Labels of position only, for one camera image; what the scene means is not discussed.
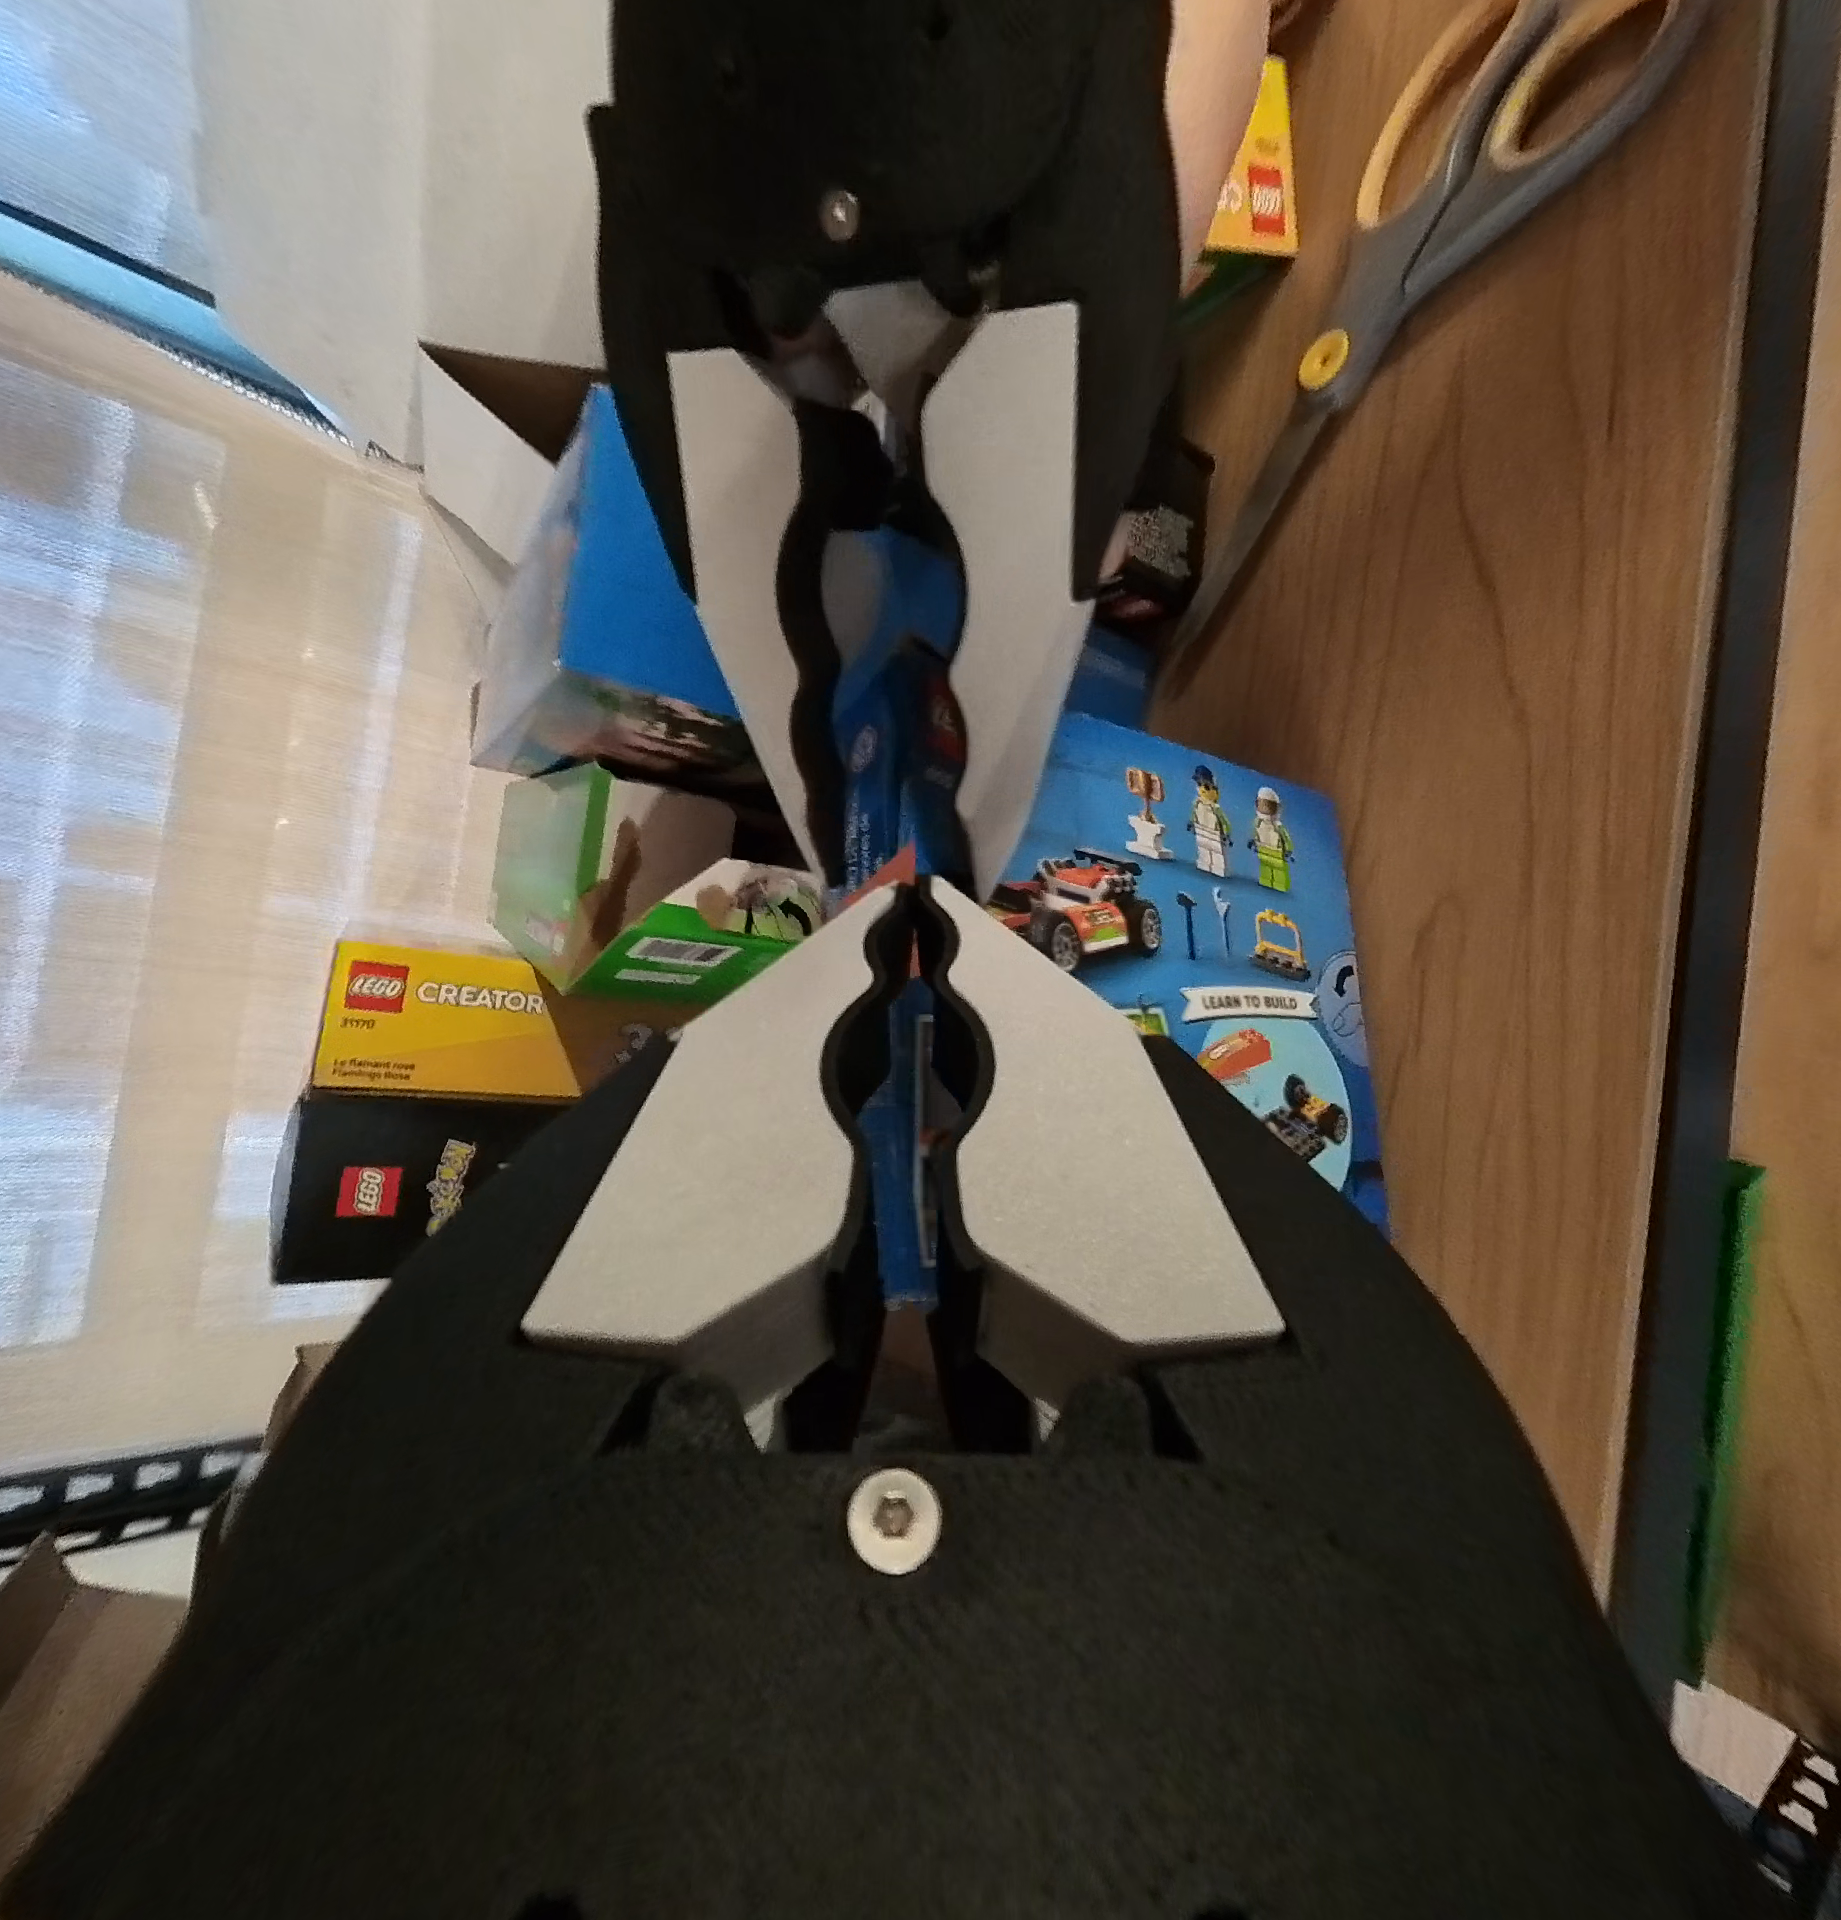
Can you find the dark wooden shelf board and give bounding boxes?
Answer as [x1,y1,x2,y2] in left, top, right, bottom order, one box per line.
[1148,0,1784,1577]

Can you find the dark blue toy box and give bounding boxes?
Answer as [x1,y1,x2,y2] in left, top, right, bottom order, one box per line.
[271,1087,578,1286]

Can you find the yellow toy box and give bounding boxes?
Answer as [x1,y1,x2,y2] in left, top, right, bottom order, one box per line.
[315,931,688,1106]
[1200,51,1306,265]

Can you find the small black toy box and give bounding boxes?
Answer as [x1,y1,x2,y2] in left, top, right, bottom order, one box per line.
[1111,492,1214,625]

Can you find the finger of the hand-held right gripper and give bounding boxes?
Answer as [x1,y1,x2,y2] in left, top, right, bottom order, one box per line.
[900,297,1102,895]
[666,345,878,887]

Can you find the grey yellow scissors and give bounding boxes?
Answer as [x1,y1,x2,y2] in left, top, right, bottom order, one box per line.
[1178,0,1724,625]

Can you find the translucent plastic sheet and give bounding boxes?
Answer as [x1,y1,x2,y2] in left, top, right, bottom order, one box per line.
[0,0,546,1479]

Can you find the green plastic bin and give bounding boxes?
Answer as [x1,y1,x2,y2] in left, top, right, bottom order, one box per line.
[1682,1156,1770,1690]

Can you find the large blue toy box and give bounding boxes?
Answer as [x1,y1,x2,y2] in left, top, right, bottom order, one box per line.
[471,386,779,796]

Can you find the green white toy box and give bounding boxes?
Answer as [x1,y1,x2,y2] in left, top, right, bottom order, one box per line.
[493,750,839,1001]

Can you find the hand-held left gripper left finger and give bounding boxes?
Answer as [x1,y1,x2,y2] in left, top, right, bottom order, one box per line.
[526,886,915,1443]

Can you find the black metal rack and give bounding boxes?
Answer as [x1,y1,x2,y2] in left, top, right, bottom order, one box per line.
[0,0,1841,1920]

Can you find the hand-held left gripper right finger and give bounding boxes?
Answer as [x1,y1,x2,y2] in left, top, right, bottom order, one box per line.
[928,881,1288,1443]

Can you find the small blue toy box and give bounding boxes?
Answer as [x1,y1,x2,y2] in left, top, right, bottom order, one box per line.
[817,526,1391,1329]

